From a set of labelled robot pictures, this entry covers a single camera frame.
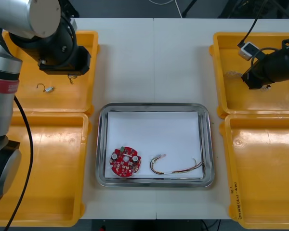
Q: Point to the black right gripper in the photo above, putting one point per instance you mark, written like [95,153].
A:
[255,78]

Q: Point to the black tripod leg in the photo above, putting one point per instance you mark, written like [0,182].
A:
[189,7]

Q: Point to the steel tray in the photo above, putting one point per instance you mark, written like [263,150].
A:
[208,144]

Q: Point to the yellow-orange plastic bin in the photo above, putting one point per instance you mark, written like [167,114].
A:
[55,168]
[262,168]
[231,101]
[62,98]

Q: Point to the silver-grey and black left arm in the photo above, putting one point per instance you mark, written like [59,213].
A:
[4,72]

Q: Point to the pale grey right wrist camera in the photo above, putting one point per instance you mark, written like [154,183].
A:
[248,51]

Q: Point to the white sheet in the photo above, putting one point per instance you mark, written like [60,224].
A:
[154,134]

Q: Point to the silver-grey and black right arm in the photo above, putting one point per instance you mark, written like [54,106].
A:
[279,65]

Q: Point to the round red circuit board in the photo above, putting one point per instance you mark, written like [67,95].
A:
[124,163]

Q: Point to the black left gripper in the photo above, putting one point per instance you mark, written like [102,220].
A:
[84,62]

